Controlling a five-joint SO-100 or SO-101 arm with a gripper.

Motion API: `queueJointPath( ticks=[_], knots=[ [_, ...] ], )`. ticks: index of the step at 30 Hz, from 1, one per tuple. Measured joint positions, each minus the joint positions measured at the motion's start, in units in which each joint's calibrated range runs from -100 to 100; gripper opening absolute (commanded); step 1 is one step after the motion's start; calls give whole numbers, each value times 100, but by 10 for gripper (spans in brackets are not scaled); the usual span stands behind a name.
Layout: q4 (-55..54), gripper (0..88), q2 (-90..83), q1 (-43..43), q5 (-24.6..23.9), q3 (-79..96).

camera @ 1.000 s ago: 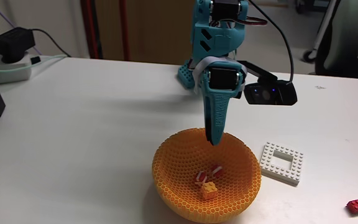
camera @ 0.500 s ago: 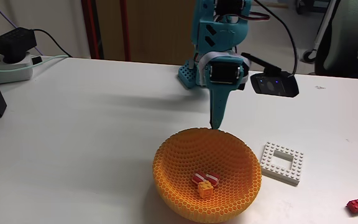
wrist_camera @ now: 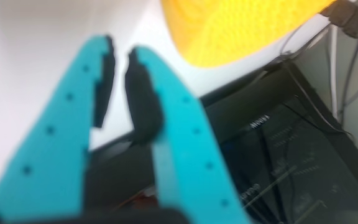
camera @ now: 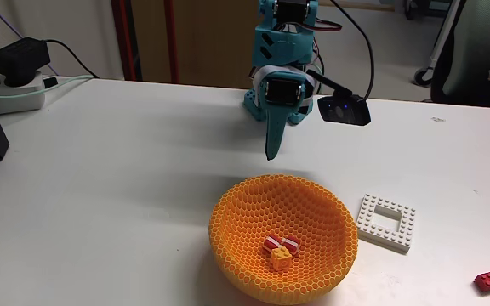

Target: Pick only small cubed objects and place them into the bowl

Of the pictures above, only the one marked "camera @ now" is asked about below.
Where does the orange honeycomb bowl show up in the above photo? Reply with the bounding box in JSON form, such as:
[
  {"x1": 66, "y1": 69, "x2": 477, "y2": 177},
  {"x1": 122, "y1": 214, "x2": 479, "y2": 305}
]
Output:
[{"x1": 208, "y1": 173, "x2": 360, "y2": 306}]

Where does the black adapter cable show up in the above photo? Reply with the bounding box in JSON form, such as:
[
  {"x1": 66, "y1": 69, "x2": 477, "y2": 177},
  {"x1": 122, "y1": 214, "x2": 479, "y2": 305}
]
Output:
[{"x1": 44, "y1": 38, "x2": 100, "y2": 80}]

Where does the white stand with caster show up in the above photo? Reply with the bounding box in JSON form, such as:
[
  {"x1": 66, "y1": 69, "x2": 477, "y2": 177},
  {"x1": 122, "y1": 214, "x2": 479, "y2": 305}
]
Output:
[{"x1": 413, "y1": 0, "x2": 463, "y2": 88}]

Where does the purple cable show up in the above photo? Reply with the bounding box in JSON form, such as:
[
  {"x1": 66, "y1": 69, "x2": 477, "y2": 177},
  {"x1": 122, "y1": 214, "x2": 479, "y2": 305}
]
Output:
[{"x1": 0, "y1": 0, "x2": 59, "y2": 77}]

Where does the red vertical post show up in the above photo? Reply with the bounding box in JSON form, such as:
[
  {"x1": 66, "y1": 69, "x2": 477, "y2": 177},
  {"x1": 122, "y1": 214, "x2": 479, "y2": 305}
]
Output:
[
  {"x1": 111, "y1": 0, "x2": 143, "y2": 82},
  {"x1": 163, "y1": 0, "x2": 180, "y2": 85}
]

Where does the wooden panel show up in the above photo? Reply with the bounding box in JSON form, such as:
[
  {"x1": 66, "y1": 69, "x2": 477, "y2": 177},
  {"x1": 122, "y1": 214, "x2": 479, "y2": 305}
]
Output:
[{"x1": 129, "y1": 0, "x2": 263, "y2": 90}]

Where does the pale green cable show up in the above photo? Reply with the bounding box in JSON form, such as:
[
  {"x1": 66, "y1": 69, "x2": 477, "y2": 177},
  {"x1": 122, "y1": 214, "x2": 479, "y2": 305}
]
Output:
[{"x1": 0, "y1": 74, "x2": 95, "y2": 99}]

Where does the small yellow cube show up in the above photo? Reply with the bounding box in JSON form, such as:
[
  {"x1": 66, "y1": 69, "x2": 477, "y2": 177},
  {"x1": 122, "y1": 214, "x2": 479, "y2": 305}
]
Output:
[{"x1": 269, "y1": 246, "x2": 293, "y2": 272}]

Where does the white power strip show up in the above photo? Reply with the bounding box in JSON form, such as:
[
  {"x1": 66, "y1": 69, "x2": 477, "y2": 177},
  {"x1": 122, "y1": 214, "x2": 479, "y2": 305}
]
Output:
[{"x1": 0, "y1": 70, "x2": 59, "y2": 116}]

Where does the black power adapter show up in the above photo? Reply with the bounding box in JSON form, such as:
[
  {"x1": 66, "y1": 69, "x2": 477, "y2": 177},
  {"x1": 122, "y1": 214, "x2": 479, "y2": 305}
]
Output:
[{"x1": 0, "y1": 37, "x2": 52, "y2": 88}]

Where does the black oval camera box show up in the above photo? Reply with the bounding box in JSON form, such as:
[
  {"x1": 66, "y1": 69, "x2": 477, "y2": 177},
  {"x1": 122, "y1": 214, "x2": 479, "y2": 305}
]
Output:
[{"x1": 306, "y1": 70, "x2": 373, "y2": 127}]

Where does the office chair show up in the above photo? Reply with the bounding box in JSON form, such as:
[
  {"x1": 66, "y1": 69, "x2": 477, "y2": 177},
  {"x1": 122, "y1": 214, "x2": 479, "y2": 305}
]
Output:
[{"x1": 430, "y1": 0, "x2": 490, "y2": 111}]

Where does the white brick frame plate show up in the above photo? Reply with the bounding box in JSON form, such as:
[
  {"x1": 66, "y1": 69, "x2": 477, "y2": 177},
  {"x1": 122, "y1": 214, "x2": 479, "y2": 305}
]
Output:
[{"x1": 355, "y1": 193, "x2": 417, "y2": 255}]

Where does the black camera cable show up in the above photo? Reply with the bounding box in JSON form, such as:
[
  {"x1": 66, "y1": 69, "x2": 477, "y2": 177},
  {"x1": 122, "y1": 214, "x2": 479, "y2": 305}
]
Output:
[{"x1": 328, "y1": 0, "x2": 376, "y2": 102}]

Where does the small red white cube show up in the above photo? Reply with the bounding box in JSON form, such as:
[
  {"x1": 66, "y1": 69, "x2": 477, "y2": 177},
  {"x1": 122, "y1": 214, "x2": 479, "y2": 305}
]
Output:
[
  {"x1": 282, "y1": 235, "x2": 302, "y2": 257},
  {"x1": 263, "y1": 235, "x2": 283, "y2": 255}
]

